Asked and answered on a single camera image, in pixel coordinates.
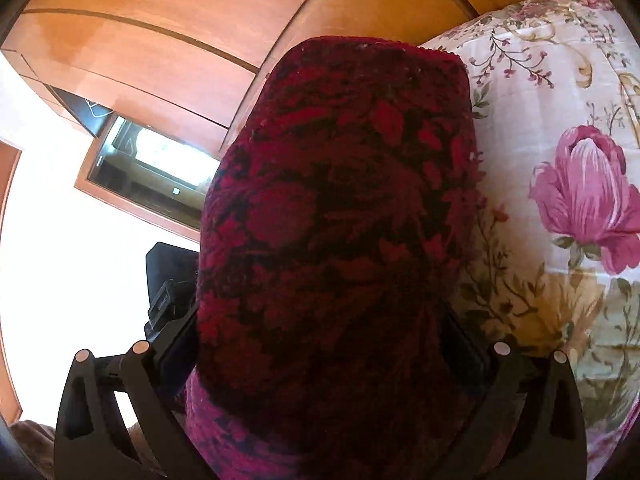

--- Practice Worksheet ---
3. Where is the maroon floral patterned shirt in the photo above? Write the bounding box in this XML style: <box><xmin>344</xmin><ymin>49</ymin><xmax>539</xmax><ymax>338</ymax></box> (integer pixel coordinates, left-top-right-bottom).
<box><xmin>186</xmin><ymin>37</ymin><xmax>482</xmax><ymax>479</ymax></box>

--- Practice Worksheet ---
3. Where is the wood framed window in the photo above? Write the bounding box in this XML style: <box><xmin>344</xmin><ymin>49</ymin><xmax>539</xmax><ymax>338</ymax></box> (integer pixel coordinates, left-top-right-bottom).
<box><xmin>75</xmin><ymin>113</ymin><xmax>219</xmax><ymax>242</ymax></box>

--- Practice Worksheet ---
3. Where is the wooden panelled headboard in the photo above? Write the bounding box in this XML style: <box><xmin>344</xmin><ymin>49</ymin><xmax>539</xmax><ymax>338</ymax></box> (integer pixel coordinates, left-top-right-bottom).
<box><xmin>1</xmin><ymin>0</ymin><xmax>522</xmax><ymax>154</ymax></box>

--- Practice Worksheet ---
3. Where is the floral bed sheet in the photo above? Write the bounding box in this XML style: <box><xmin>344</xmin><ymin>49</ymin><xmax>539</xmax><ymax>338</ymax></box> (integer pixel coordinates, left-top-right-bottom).
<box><xmin>428</xmin><ymin>0</ymin><xmax>639</xmax><ymax>478</ymax></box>

